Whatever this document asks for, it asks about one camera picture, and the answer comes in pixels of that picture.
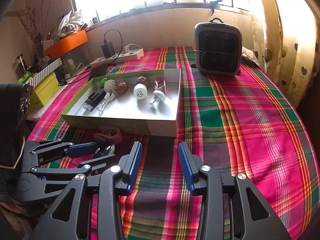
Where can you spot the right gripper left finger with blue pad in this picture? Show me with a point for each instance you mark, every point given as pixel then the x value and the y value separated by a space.
pixel 69 217

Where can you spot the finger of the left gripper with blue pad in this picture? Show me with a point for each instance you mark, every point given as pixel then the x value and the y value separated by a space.
pixel 89 168
pixel 39 153

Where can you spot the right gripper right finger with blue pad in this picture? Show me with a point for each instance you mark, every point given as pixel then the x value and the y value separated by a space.
pixel 251 216

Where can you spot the pink clip holder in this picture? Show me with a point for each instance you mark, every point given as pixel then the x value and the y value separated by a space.
pixel 108 134

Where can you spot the black oval magnetic mount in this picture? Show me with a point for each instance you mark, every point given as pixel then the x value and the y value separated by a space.
pixel 104 150

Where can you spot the white round travel adapter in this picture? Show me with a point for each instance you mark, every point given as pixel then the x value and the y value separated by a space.
pixel 140 91

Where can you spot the brown walnut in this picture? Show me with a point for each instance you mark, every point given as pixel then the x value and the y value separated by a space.
pixel 143 80
pixel 121 88

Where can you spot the black flashlight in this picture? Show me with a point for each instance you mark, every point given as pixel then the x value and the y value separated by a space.
pixel 94 99

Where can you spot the green white spool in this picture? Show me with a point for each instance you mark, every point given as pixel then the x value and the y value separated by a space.
pixel 108 85

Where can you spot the pink green clip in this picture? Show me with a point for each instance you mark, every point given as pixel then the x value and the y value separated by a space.
pixel 160 84

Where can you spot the green white cardboard box tray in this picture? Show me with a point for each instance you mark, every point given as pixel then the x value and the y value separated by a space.
pixel 130 115

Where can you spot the yellow box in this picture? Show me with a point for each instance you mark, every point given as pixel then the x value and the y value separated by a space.
pixel 45 90

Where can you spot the plaid bed cover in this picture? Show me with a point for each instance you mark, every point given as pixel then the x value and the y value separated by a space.
pixel 235 124

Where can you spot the striped gift box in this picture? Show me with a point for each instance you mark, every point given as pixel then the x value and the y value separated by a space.
pixel 38 78

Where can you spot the white power strip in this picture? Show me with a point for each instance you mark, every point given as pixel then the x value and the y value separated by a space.
pixel 117 58

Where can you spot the orange tray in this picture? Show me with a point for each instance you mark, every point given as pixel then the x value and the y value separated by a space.
pixel 65 45

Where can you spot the grey portable heater fan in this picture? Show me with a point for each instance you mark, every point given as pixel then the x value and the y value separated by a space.
pixel 217 48

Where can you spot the red berry branches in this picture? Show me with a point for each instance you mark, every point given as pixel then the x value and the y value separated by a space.
pixel 34 21

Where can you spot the heart pattern curtain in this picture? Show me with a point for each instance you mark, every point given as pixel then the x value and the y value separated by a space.
pixel 291 45

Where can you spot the black camera module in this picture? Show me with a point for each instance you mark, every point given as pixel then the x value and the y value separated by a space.
pixel 15 102

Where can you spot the black charger with cable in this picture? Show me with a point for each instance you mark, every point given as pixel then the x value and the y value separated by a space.
pixel 108 48

